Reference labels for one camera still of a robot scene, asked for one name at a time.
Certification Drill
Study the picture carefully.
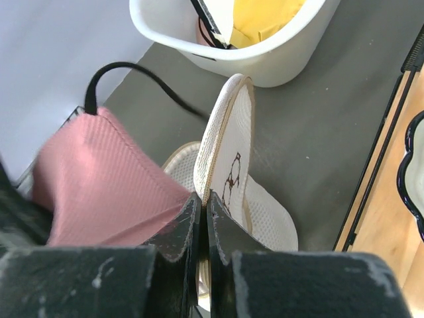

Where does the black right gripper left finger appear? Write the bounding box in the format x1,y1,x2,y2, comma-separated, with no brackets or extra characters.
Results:
1,193,201,317

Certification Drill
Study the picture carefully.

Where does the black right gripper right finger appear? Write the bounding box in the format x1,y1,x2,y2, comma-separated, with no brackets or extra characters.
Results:
206,193,411,317

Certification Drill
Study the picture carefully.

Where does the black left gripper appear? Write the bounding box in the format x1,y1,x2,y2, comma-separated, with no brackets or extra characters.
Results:
1,168,53,254

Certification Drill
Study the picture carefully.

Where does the pink black bra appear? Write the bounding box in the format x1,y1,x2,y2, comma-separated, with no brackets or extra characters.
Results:
32,62,190,246

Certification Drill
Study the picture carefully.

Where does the white mesh bra laundry bag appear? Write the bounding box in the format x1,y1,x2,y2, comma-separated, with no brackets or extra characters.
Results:
161,73,299,312

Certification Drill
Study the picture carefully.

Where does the white plastic laundry basket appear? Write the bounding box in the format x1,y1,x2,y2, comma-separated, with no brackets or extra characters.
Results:
129,1,339,87

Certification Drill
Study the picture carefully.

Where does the white scalloped saucer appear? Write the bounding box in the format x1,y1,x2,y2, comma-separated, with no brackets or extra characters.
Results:
396,111,423,240

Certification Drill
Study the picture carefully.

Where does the black wire wooden shelf rack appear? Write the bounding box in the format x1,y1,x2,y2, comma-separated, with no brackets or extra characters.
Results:
332,23,424,299

